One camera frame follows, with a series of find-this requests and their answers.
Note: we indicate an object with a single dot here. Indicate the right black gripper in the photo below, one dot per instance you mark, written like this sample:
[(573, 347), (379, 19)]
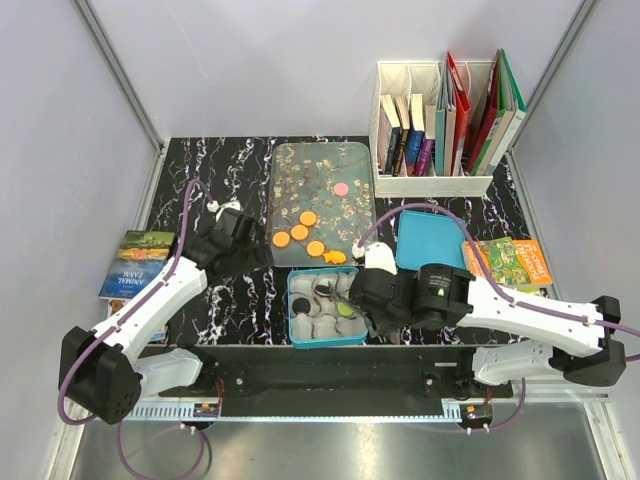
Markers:
[(376, 323)]

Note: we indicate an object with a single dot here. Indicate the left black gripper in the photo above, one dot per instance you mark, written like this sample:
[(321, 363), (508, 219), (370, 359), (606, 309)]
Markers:
[(260, 254)]

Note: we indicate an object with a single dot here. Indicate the green round cookie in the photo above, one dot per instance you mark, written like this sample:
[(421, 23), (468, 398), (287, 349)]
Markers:
[(344, 310)]

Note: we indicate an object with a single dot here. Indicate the pink round cookie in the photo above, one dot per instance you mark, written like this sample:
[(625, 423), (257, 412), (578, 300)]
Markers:
[(341, 189)]

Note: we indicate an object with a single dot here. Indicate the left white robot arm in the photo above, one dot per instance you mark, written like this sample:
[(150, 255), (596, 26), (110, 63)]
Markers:
[(103, 369)]

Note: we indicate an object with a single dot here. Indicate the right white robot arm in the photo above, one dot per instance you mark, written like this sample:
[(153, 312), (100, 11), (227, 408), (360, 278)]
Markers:
[(574, 339)]

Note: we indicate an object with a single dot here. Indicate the orange round cookie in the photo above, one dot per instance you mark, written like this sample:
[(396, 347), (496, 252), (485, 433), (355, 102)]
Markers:
[(299, 232), (315, 249), (308, 218), (281, 239)]

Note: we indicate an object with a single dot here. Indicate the teal cookie tin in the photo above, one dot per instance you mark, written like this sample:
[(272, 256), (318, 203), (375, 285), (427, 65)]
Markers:
[(323, 327)]

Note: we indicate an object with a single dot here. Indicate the orange fish cookie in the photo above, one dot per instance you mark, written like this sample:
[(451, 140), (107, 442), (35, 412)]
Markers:
[(335, 257)]

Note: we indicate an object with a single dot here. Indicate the teal tin lid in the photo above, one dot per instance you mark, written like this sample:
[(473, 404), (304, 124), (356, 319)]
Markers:
[(425, 238)]

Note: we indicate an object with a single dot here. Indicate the floral glass tray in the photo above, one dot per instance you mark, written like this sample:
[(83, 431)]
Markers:
[(302, 178)]

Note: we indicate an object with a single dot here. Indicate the book under Animal Farm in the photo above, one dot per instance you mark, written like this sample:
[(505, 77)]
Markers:
[(114, 306)]

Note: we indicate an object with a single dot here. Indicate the orange treehouse book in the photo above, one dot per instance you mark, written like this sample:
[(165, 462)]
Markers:
[(512, 263)]

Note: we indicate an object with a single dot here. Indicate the purple paperback book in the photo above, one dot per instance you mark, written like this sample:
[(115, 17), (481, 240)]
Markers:
[(428, 143)]

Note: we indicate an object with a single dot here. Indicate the blue paperback book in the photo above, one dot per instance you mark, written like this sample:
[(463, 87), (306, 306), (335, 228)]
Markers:
[(416, 132)]

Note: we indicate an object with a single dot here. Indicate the white book organizer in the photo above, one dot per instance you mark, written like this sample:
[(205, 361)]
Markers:
[(404, 78)]

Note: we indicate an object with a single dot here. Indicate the teal folder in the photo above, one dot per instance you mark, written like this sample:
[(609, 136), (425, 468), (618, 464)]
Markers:
[(440, 120)]

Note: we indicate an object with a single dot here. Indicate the red folder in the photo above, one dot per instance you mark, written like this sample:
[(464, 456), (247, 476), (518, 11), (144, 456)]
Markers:
[(463, 108)]

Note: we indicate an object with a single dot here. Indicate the green folder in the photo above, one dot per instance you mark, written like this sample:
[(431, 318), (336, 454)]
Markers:
[(499, 115)]

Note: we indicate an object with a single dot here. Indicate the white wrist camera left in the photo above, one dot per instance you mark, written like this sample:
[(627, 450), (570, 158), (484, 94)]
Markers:
[(217, 208)]

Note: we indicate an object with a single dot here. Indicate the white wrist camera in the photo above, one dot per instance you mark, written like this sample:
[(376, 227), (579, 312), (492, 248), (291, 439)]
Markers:
[(217, 208), (377, 255)]

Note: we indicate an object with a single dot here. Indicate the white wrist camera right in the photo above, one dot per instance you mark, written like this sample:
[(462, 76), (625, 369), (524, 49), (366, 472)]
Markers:
[(377, 255)]

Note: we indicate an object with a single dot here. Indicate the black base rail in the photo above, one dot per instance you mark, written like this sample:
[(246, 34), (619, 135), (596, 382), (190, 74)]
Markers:
[(388, 382)]

